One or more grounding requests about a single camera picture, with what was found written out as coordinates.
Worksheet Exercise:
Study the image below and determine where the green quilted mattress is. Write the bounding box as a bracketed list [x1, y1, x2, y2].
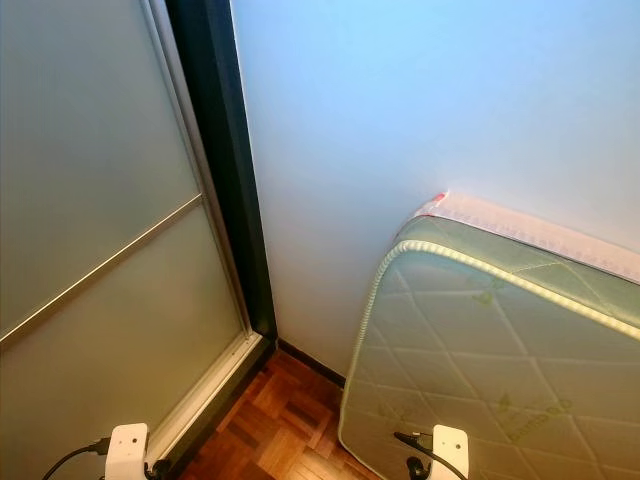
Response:
[338, 190, 640, 480]

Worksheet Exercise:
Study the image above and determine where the dark skirting board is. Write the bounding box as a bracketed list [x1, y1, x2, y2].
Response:
[275, 338, 351, 389]

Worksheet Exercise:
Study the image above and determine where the frosted glass sliding door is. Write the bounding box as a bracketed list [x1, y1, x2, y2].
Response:
[0, 0, 266, 480]

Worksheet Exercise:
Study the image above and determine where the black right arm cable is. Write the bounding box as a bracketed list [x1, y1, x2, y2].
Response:
[393, 431, 469, 480]

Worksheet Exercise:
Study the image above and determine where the dark door frame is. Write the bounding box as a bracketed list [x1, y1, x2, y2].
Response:
[155, 0, 279, 480]

